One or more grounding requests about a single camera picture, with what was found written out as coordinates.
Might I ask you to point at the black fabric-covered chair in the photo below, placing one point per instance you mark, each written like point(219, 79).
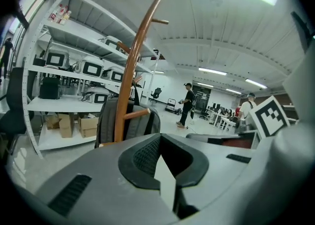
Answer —
point(14, 110)

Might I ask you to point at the group of plastic bottles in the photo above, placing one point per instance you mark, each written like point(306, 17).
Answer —
point(60, 16)

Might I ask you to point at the black office chair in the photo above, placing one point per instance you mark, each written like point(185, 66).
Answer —
point(156, 93)
point(204, 114)

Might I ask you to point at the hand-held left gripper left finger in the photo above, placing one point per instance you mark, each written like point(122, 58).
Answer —
point(105, 170)

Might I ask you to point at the grey backpack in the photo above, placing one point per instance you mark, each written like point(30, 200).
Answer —
point(140, 126)

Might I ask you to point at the large printed cardboard box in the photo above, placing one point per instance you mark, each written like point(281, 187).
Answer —
point(88, 126)

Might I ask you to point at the small cardboard box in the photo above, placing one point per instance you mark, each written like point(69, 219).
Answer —
point(66, 125)

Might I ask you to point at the group of white screen devices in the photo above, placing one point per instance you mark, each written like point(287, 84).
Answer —
point(92, 69)

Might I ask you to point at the black platform trolley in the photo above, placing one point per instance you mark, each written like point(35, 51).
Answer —
point(172, 107)

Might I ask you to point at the white metal shelving unit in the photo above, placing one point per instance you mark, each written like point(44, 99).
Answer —
point(61, 103)

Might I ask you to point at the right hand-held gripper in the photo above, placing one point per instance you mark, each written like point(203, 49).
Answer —
point(269, 118)

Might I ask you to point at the black equipment case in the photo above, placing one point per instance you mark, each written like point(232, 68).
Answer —
point(50, 88)

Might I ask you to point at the black double door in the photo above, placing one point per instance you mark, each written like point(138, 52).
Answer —
point(201, 98)

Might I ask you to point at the brown wooden coat rack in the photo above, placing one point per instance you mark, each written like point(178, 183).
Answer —
point(133, 59)

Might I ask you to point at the row of white desks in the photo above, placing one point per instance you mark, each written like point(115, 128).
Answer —
point(221, 118)

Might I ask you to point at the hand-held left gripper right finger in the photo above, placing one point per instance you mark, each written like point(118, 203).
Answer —
point(216, 170)

